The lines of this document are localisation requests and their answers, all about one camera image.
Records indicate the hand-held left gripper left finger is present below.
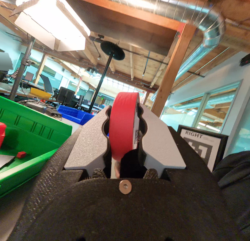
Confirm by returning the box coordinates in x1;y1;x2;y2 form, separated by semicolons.
64;105;112;177

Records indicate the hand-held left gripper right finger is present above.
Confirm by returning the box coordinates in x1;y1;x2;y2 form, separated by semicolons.
137;103;187;178

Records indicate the red tape roll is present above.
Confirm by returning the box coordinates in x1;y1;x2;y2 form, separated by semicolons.
109;92;140;161

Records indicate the green plastic bin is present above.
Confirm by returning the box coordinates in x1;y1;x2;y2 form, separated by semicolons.
0;96;73;198

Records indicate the person's right forearm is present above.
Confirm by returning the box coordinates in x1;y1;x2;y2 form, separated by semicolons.
213;151;250;232

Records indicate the blue plastic bin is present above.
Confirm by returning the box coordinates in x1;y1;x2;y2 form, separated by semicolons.
57;105;94;125

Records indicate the black hub box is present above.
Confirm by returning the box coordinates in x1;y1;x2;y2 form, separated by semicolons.
45;108;62;118

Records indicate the black framed marker sign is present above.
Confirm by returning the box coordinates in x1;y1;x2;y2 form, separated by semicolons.
177;124;229;172

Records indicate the black computer monitor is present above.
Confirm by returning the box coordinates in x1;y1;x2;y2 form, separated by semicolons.
56;86;75;105

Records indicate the grey power unit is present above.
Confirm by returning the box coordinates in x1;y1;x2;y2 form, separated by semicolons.
24;101;47;113

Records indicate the yellow plastic bin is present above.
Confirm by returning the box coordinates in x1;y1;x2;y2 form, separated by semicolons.
30;87;51;98

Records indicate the dark slanted board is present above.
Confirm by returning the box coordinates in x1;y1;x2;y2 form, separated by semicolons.
40;74;54;94

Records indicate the black mat sheet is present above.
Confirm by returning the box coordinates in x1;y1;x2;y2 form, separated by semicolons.
0;155;16;169

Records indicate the red plastic cap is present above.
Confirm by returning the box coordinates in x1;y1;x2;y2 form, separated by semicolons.
0;122;7;148

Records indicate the grey light stand pole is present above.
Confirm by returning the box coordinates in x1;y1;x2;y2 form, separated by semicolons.
9;38;35;101

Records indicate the black floor lamp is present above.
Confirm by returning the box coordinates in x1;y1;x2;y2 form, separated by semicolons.
88;41;125;113

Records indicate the white studio light panel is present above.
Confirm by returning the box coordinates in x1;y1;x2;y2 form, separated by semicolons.
15;0;91;52

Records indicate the wooden post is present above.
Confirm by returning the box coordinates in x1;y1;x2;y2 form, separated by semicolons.
151;23;196;117

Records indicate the silver air duct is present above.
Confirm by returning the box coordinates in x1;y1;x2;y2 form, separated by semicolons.
84;0;226;81

